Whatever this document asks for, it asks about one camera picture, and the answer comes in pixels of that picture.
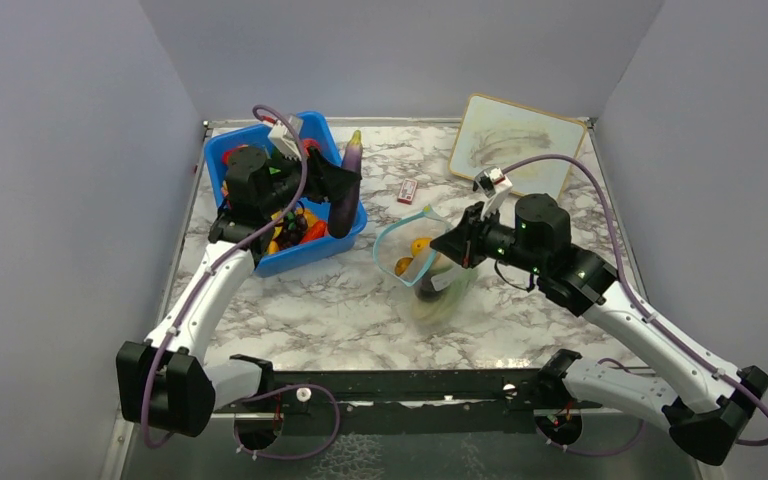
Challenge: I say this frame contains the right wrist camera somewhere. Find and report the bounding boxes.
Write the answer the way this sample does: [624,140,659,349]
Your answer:
[473,167,513,220]

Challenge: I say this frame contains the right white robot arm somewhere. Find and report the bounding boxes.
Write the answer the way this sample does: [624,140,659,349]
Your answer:
[430,194,768,466]

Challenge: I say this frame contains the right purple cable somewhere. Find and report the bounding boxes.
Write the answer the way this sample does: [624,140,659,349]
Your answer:
[499,154,768,458]

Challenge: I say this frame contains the green toy lettuce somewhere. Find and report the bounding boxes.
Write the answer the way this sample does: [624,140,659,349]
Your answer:
[408,265,477,326]

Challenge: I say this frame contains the orange toy lemon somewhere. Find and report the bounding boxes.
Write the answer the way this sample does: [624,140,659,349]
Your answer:
[410,237,432,259]

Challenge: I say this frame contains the small whiteboard with wooden frame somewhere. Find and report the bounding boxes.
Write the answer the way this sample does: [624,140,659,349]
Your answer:
[448,94,587,180]

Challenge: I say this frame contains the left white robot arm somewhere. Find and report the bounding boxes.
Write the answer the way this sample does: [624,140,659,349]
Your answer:
[116,145,362,437]

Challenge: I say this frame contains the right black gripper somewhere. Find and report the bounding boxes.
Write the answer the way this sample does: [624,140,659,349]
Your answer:
[431,201,545,275]

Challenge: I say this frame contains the toy purple grapes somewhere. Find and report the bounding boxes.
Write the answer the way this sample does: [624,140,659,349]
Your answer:
[273,209,308,250]

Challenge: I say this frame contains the clear zip top bag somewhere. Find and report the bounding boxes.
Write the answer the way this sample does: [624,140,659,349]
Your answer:
[372,205,474,331]

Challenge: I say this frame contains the brown toy kiwi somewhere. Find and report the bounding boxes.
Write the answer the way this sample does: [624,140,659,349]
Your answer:
[393,257,414,277]

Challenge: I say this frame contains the orange toy carrot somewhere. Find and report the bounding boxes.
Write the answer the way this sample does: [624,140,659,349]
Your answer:
[299,220,328,244]

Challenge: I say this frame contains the blue plastic bin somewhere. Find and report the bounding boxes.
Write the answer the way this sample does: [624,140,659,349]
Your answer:
[203,110,369,278]

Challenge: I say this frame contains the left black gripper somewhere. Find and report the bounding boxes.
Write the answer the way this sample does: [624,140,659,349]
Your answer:
[260,143,362,216]

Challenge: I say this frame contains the small red white box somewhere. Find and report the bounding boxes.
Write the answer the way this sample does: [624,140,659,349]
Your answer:
[396,178,418,205]

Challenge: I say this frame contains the dark purple toy eggplant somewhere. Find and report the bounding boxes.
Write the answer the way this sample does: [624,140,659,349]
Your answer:
[328,130,363,239]

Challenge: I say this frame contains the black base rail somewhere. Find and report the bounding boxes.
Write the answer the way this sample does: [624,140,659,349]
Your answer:
[218,367,584,437]

